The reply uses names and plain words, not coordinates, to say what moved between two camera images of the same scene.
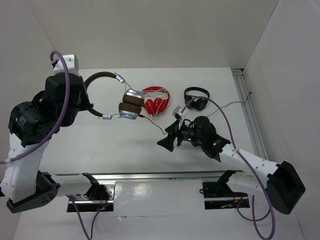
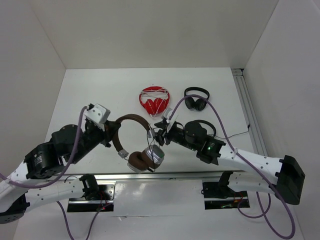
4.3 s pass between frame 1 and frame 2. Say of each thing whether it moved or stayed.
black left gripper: moved
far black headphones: stayed
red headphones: stayed
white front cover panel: stayed
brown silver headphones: moved
